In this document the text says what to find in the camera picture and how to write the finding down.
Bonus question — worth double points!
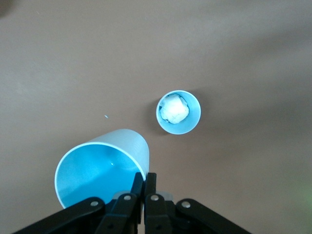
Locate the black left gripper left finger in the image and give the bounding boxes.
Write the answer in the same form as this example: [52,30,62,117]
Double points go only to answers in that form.
[11,172,144,234]

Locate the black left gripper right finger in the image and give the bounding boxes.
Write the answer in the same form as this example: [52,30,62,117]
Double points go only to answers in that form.
[143,172,253,234]

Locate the light blue plastic cup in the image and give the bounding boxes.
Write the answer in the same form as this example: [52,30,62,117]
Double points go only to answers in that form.
[54,128,150,210]
[156,89,202,135]

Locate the white crumpled paper ball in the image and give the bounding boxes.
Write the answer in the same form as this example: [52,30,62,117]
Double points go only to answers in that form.
[159,94,190,124]

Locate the brown table mat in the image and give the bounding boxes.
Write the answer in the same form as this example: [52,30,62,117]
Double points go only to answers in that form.
[0,0,312,234]

